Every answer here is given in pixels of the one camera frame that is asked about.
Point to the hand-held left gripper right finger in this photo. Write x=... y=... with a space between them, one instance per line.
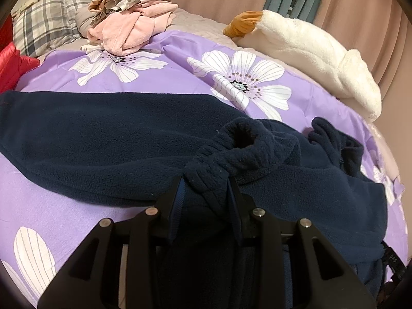
x=234 y=213

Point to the red garment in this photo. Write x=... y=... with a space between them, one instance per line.
x=13 y=61

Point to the plaid pillow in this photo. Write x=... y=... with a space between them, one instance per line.
x=41 y=22

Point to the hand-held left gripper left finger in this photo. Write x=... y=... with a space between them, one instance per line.
x=178 y=206

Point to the pink fleece garment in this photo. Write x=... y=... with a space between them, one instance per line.
x=128 y=32

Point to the purple floral bed sheet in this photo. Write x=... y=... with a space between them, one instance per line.
x=180 y=80

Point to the navy fleece garment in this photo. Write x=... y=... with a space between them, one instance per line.
x=96 y=141

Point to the white fluffy plush garment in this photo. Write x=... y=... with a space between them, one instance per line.
x=305 y=45

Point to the pink curtain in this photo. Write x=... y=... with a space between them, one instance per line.
x=354 y=13

